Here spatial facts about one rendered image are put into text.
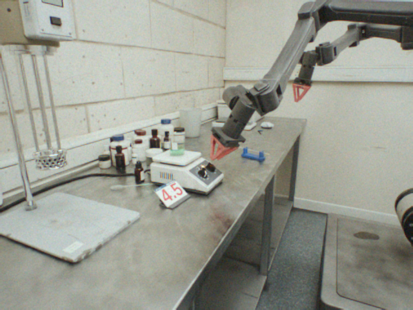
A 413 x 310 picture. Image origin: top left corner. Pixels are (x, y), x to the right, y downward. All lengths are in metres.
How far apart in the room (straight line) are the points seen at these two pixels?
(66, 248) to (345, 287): 0.92
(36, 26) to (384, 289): 1.25
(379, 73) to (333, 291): 1.47
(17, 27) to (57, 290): 0.46
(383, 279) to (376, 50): 1.47
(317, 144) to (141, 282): 1.93
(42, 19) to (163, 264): 0.49
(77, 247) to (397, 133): 2.08
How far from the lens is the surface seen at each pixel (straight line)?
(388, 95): 2.24
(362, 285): 1.21
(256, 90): 0.77
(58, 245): 0.65
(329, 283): 1.18
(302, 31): 0.99
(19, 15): 0.64
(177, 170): 0.82
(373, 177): 2.36
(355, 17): 1.05
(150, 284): 0.52
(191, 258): 0.56
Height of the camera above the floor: 1.09
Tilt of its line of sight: 17 degrees down
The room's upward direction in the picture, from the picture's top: straight up
